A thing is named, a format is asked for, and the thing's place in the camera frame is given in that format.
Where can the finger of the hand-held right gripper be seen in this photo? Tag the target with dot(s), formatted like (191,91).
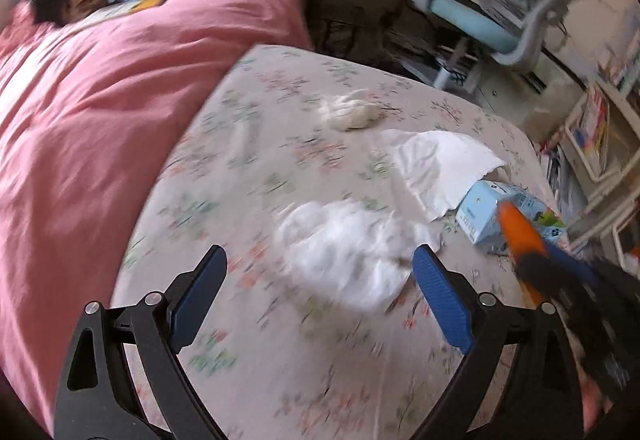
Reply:
(537,270)

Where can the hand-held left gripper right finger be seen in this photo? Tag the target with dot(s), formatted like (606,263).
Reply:
(442,300)

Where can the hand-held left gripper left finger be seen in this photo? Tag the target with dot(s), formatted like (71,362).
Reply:
(197,300)

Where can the blue and green tissue pack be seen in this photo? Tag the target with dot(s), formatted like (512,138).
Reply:
(480,215)

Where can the stack of books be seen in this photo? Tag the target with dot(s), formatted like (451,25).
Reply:
(555,165)

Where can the white book cart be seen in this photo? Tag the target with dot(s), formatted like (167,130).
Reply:
(597,180)

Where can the flat white tissue sheet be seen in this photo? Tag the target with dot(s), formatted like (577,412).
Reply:
(440,165)

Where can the row of colourful books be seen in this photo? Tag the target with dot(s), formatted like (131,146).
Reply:
(592,120)

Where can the floral tablecloth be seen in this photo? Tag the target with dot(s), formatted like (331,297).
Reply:
(300,170)

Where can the pink duvet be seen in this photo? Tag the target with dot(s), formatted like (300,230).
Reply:
(100,145)

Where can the grey and blue desk chair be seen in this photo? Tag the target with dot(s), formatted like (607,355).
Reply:
(470,15)

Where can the thin book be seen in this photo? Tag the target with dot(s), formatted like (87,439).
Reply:
(135,6)

